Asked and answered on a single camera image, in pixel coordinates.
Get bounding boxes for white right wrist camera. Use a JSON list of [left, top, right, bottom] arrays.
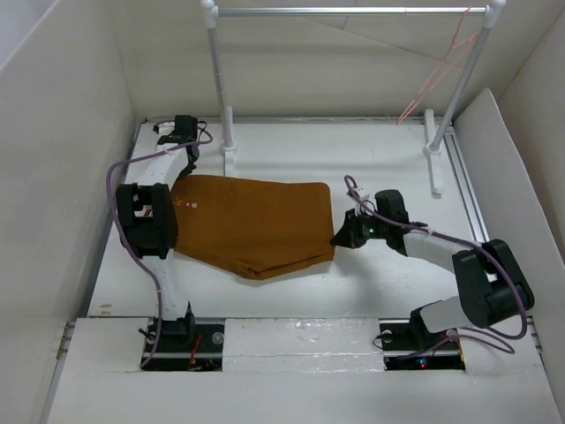
[[349, 186, 370, 215]]

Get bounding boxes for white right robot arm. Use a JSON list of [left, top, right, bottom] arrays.
[[331, 187, 535, 348]]

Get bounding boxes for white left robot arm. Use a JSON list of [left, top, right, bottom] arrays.
[[116, 115, 200, 351]]

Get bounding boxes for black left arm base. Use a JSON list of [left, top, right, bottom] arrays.
[[139, 310, 226, 373]]

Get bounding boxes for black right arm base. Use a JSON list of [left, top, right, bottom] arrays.
[[373, 309, 465, 372]]

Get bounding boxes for silver white clothes rack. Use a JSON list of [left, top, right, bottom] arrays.
[[198, 1, 507, 198]]

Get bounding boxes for white foam board strip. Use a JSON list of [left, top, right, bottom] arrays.
[[222, 318, 384, 374]]

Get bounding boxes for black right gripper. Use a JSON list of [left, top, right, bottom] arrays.
[[331, 207, 389, 248]]

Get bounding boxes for pink wire hanger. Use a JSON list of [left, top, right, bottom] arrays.
[[396, 6, 478, 125]]

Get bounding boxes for brown trousers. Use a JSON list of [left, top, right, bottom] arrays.
[[171, 175, 335, 280]]

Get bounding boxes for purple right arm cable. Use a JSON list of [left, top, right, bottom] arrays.
[[343, 175, 529, 355]]

